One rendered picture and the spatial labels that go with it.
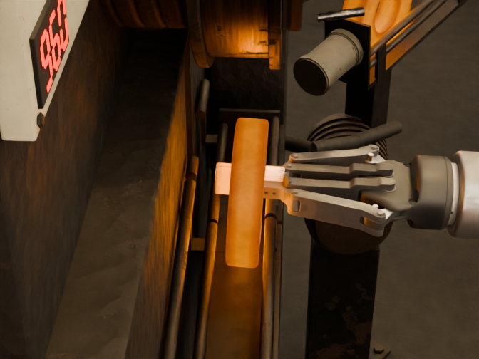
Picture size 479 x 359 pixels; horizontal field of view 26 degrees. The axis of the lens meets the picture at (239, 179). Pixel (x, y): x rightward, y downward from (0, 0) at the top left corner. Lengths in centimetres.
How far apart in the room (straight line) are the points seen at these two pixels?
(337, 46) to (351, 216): 47
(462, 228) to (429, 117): 160
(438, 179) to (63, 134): 43
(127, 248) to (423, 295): 135
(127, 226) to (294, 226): 143
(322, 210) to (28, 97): 51
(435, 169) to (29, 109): 56
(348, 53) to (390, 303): 74
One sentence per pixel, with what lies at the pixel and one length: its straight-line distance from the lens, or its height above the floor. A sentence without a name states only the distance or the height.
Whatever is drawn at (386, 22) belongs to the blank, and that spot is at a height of 68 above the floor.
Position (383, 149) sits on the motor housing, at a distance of 159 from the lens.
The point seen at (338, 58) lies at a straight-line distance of 144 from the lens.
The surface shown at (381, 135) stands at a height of 56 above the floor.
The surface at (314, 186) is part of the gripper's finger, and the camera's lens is 104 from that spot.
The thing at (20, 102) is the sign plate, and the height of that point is 109.
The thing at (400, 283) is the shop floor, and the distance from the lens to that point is 211.
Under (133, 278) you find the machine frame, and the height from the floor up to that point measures 87.
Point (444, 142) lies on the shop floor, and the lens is 255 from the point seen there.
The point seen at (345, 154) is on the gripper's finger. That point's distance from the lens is 109.
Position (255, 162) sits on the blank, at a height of 81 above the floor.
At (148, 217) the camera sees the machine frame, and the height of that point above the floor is 87.
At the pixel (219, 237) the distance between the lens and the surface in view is 115.
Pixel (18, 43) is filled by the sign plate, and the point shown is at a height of 112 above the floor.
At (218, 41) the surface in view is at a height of 96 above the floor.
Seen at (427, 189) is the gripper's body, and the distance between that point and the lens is 103.
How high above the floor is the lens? 138
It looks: 35 degrees down
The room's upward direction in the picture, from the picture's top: straight up
